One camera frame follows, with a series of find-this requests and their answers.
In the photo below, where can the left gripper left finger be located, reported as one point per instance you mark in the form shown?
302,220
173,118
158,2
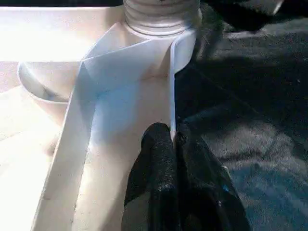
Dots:
154,180

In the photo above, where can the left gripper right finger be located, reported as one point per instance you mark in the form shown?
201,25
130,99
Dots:
204,192

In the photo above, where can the white plastic table top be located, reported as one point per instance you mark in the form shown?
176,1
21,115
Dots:
72,120

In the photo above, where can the white plastic table leg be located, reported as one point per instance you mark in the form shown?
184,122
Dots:
161,14

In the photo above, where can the black table mat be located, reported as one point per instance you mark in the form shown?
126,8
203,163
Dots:
264,96

